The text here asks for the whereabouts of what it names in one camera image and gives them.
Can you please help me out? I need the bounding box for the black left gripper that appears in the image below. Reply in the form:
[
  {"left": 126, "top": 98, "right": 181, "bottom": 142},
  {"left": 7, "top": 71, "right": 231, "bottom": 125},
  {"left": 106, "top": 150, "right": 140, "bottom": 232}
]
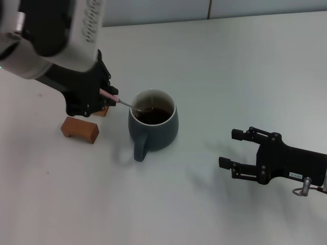
[{"left": 34, "top": 50, "right": 120, "bottom": 118}]

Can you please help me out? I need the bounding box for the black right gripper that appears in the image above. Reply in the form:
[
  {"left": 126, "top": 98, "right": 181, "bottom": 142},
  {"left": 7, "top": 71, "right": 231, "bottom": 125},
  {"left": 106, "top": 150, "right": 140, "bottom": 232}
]
[{"left": 218, "top": 126, "right": 327, "bottom": 189}]

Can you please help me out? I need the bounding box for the pink handled metal spoon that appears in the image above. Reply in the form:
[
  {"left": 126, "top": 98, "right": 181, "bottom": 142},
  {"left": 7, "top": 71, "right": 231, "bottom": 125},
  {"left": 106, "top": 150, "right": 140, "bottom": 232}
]
[{"left": 99, "top": 88, "right": 154, "bottom": 114}]

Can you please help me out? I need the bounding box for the grey ceramic mug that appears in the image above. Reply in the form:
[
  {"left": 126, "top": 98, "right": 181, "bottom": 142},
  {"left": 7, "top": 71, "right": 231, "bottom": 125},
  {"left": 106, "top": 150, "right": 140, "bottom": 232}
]
[{"left": 128, "top": 88, "right": 179, "bottom": 162}]

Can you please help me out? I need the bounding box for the glossy orange wooden block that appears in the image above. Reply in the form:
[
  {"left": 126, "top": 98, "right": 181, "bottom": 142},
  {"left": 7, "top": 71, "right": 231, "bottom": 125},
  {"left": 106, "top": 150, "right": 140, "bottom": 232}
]
[{"left": 90, "top": 105, "right": 110, "bottom": 117}]

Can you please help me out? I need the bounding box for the brown arched wooden block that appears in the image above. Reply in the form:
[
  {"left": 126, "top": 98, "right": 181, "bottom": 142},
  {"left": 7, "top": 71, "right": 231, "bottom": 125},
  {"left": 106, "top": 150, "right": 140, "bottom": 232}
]
[{"left": 60, "top": 116, "right": 100, "bottom": 145}]

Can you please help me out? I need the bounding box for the dark coffee liquid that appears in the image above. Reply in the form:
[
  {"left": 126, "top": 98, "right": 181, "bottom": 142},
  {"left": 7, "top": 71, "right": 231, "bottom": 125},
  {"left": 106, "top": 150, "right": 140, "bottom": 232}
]
[{"left": 134, "top": 107, "right": 172, "bottom": 126}]

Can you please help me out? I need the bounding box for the right gripper silver cable plug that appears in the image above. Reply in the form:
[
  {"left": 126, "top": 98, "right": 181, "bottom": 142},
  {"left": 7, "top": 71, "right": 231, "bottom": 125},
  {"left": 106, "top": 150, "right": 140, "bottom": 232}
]
[{"left": 292, "top": 176, "right": 324, "bottom": 198}]

